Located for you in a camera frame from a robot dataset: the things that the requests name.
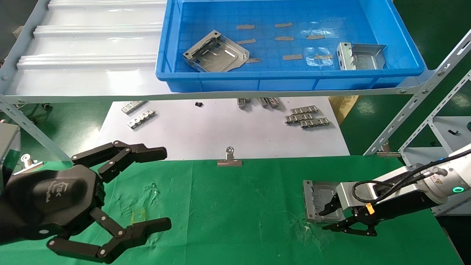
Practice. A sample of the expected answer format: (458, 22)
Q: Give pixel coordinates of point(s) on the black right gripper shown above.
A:
(397, 206)

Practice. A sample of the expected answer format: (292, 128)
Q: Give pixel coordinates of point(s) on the brown cardboard piece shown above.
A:
(342, 108)

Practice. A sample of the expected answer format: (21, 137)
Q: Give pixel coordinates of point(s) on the sheet metal bracket part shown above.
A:
(217, 53)
(318, 198)

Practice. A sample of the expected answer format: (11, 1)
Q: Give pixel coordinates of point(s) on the gray metal rack frame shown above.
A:
(432, 78)

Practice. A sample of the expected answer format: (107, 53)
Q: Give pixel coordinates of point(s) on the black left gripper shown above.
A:
(55, 198)

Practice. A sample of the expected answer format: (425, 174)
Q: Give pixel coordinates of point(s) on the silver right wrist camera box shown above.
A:
(353, 195)

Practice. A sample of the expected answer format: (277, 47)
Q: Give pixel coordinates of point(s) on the clear plastic film piece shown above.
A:
(320, 62)
(323, 29)

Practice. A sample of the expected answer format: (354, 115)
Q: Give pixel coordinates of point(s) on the gray metal shelf unit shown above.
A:
(419, 156)

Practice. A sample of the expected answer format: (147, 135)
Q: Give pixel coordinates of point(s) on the gray tape strip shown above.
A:
(323, 57)
(284, 38)
(254, 60)
(246, 41)
(316, 37)
(292, 57)
(245, 27)
(283, 25)

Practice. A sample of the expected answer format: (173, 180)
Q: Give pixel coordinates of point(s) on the blue plastic bin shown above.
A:
(279, 79)

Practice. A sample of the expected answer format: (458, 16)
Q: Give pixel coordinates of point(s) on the small black clip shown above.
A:
(453, 132)

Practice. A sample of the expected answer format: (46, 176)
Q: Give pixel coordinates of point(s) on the black caster wheel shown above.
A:
(46, 107)

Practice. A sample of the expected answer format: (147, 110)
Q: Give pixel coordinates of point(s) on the silver binder clip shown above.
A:
(386, 151)
(229, 159)
(27, 163)

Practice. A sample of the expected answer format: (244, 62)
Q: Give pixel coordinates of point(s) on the small slotted metal strip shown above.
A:
(141, 119)
(314, 123)
(134, 107)
(273, 102)
(243, 102)
(304, 110)
(298, 118)
(263, 102)

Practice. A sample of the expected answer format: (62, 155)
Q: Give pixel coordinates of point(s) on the white paper sheet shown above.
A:
(206, 129)

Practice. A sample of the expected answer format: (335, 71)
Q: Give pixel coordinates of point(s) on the white corrugated panel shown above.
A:
(92, 44)

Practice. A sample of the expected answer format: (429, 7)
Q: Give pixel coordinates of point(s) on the folded sheet metal box part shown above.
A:
(362, 58)

